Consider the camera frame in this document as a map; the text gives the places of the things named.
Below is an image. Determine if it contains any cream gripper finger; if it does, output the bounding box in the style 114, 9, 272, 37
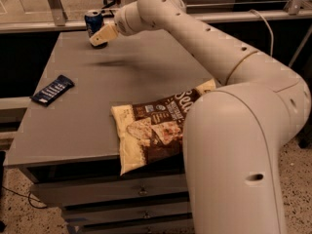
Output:
90, 23, 118, 47

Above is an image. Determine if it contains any black floor cable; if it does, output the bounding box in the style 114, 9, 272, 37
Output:
1, 185, 49, 210

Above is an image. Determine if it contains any bottom grey drawer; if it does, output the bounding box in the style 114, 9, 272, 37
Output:
70, 216, 193, 234

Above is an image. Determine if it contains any metal railing frame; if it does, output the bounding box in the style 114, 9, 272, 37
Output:
0, 0, 312, 34

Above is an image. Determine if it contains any middle grey drawer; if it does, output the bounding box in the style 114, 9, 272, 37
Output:
62, 201, 190, 226

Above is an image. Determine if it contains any blue pepsi can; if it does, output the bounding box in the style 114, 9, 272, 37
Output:
84, 10, 103, 37

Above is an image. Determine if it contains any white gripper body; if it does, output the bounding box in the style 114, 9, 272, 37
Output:
114, 2, 143, 36

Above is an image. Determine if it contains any dark blue snack bar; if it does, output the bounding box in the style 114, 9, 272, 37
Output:
31, 75, 75, 106

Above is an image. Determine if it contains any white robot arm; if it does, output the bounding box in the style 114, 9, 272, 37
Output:
90, 0, 311, 234

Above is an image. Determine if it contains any grey drawer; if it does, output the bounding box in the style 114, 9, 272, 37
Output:
31, 175, 187, 207
70, 216, 193, 234
62, 201, 190, 226

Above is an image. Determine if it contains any top grey drawer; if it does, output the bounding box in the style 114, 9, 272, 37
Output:
31, 175, 187, 207

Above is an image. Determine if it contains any sea salt chips bag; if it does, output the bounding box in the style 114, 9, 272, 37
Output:
111, 79, 216, 176

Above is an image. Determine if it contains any white cable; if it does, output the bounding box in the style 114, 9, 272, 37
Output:
249, 9, 275, 57

